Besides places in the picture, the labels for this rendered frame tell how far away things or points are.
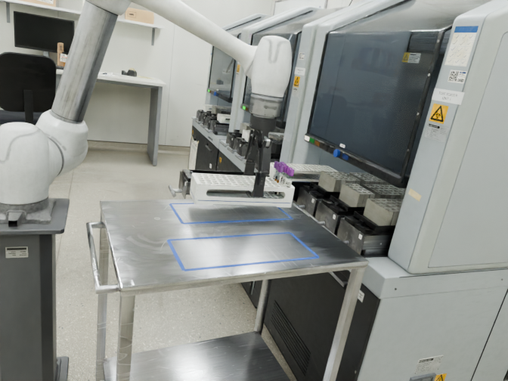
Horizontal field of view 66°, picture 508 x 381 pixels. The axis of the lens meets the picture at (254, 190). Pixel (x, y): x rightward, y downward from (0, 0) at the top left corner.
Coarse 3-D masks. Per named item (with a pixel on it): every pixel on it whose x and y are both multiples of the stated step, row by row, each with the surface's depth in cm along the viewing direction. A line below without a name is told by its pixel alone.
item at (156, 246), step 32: (96, 224) 105; (128, 224) 98; (160, 224) 101; (192, 224) 104; (224, 224) 107; (256, 224) 111; (288, 224) 114; (96, 256) 89; (128, 256) 84; (160, 256) 86; (192, 256) 88; (224, 256) 90; (256, 256) 92; (288, 256) 95; (320, 256) 97; (352, 256) 100; (96, 288) 78; (128, 288) 73; (160, 288) 76; (352, 288) 101; (128, 320) 76; (256, 320) 150; (96, 352) 126; (128, 352) 78; (160, 352) 133; (192, 352) 135; (224, 352) 137; (256, 352) 139
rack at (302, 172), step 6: (270, 168) 159; (294, 168) 161; (300, 168) 163; (306, 168) 164; (312, 168) 165; (318, 168) 168; (324, 168) 169; (330, 168) 170; (270, 174) 159; (294, 174) 170; (300, 174) 171; (306, 174) 169; (312, 174) 171; (318, 174) 162; (294, 180) 159; (300, 180) 160; (306, 180) 161; (312, 180) 162; (318, 180) 163
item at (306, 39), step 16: (368, 0) 175; (288, 16) 235; (336, 16) 169; (304, 32) 175; (304, 48) 175; (304, 64) 174; (304, 80) 175; (240, 96) 250; (288, 96) 252; (304, 96) 177; (240, 112) 249; (288, 112) 188; (288, 128) 187; (288, 144) 187; (224, 160) 250; (288, 160) 187
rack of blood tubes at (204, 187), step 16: (192, 176) 114; (208, 176) 115; (224, 176) 119; (240, 176) 121; (192, 192) 113; (208, 192) 119; (224, 192) 121; (240, 192) 123; (272, 192) 122; (288, 192) 117
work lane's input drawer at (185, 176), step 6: (180, 174) 153; (186, 174) 147; (222, 174) 158; (228, 174) 159; (234, 174) 160; (240, 174) 161; (180, 180) 152; (186, 180) 143; (180, 186) 152; (186, 186) 142; (294, 186) 158; (300, 186) 159; (174, 192) 145; (180, 192) 148; (186, 192) 143; (294, 192) 159
